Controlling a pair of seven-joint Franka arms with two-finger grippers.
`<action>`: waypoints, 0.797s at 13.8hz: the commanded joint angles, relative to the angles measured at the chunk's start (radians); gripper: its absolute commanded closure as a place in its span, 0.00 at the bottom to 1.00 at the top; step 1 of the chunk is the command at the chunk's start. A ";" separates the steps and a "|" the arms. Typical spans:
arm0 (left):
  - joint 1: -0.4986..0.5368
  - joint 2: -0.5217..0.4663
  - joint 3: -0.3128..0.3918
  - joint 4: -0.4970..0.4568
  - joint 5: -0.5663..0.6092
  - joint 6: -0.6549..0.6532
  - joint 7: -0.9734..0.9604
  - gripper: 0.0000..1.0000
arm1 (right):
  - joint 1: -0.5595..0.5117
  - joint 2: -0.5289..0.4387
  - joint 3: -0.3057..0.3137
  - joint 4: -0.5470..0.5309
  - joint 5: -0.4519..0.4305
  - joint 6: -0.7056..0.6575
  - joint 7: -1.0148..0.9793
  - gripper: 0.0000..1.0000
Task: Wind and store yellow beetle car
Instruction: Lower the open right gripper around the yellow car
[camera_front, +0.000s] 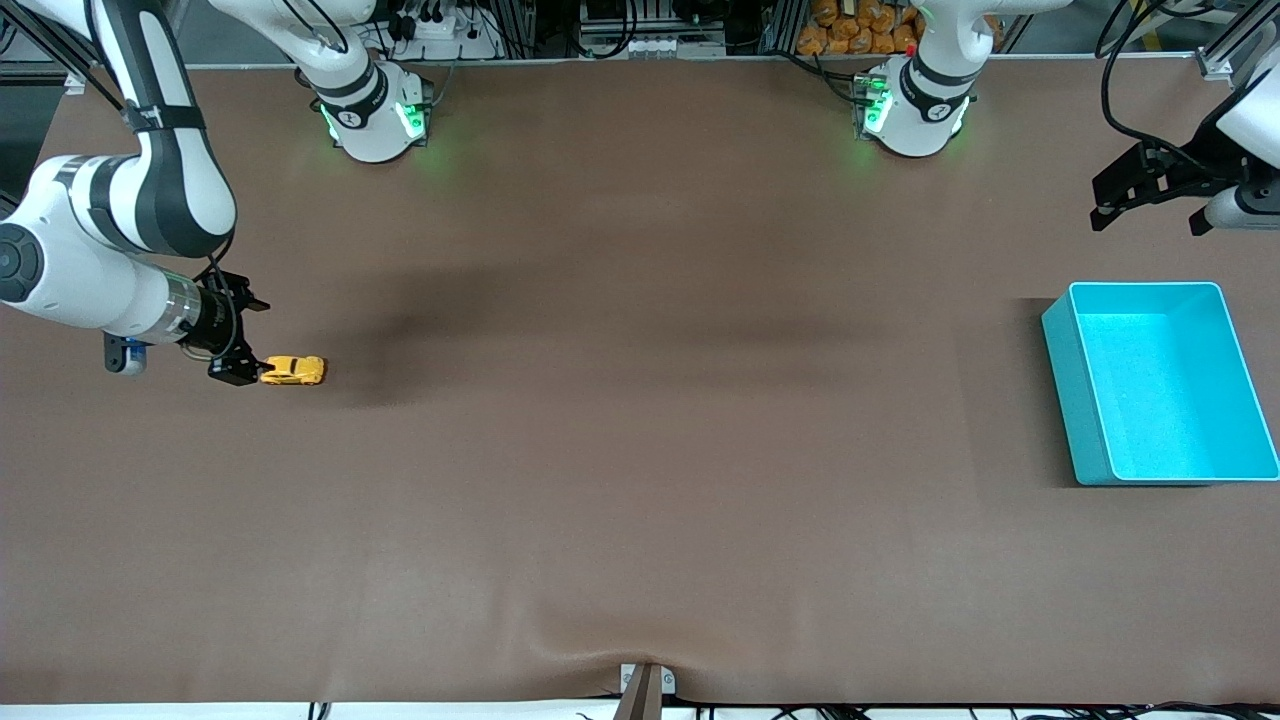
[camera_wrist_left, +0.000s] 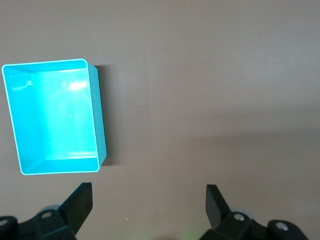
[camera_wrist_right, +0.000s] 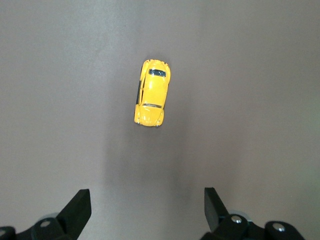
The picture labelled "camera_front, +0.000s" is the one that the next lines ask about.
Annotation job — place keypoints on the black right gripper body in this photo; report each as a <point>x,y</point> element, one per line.
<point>213,320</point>

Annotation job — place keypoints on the yellow beetle toy car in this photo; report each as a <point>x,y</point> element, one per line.
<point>295,370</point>

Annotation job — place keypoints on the metal table clamp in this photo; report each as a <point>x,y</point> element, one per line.
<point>645,695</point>

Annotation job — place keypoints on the teal plastic bin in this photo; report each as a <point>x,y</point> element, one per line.
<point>1160,400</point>

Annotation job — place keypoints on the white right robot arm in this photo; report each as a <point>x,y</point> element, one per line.
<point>170,190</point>

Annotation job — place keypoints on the brown table mat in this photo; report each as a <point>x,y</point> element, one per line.
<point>640,450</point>

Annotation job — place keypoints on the white power strip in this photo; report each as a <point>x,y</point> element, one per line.
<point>440,40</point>

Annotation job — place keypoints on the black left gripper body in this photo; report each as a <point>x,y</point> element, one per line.
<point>1197,160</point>

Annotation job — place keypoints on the aluminium frame rail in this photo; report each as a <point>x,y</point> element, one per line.
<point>1225,50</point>
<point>72,80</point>

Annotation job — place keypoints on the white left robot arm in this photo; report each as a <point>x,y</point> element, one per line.
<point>920,120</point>

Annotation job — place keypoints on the orange packaged goods pile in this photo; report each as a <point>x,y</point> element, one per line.
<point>850,30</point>

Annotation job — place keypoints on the white terminal block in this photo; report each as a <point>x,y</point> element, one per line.
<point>650,47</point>

